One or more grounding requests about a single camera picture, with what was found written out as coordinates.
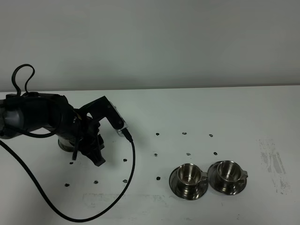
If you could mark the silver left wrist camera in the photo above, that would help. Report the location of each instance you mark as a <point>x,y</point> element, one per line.
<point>125,126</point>

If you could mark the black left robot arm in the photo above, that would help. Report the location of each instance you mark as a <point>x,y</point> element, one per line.
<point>42,115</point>

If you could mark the stainless steel teapot saucer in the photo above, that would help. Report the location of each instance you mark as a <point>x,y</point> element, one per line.
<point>66,148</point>

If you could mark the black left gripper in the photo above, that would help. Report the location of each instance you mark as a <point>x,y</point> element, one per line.
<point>85,128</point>

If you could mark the right stainless steel teacup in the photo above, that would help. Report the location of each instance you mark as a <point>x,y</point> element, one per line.
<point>229,173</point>

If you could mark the right stainless steel saucer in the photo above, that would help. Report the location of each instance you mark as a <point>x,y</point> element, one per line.
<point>219,187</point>

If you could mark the left stainless steel saucer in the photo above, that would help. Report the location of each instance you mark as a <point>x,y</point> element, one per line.
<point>184,193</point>

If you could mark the left stainless steel teacup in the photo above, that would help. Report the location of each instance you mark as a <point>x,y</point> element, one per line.
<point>190,176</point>

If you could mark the stainless steel teacup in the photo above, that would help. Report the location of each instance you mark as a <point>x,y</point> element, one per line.
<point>229,173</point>
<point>190,176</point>

